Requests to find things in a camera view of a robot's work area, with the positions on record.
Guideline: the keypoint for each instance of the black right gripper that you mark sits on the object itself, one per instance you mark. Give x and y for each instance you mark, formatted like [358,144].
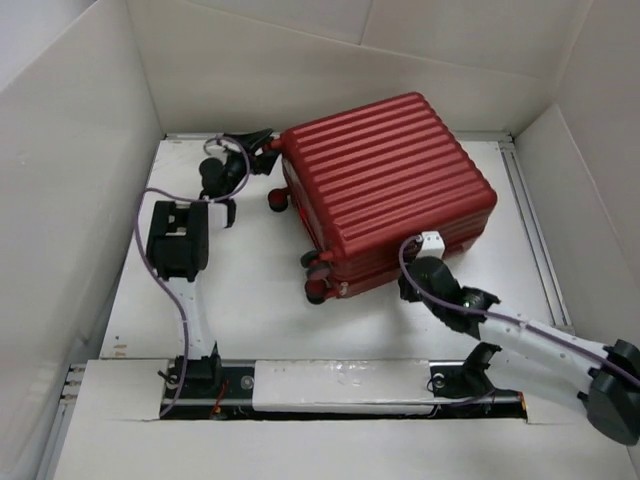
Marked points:
[405,291]

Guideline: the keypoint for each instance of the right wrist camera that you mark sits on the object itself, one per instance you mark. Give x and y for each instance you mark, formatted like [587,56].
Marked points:
[431,245]

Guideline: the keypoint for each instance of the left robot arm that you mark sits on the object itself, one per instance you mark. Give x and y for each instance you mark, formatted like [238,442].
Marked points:
[178,248]

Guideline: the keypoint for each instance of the red hard-shell suitcase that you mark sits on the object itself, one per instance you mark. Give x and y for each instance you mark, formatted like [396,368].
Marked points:
[366,179]

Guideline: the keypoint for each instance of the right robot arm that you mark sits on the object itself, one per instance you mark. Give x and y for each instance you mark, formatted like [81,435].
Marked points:
[595,380]

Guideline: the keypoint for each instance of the aluminium side rail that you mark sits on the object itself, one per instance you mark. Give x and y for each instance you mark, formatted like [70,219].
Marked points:
[541,257]

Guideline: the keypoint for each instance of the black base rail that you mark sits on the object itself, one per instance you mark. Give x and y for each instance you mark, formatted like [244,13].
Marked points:
[326,390]

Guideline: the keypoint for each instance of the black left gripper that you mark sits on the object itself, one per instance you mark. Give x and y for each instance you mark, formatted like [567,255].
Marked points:
[257,164]

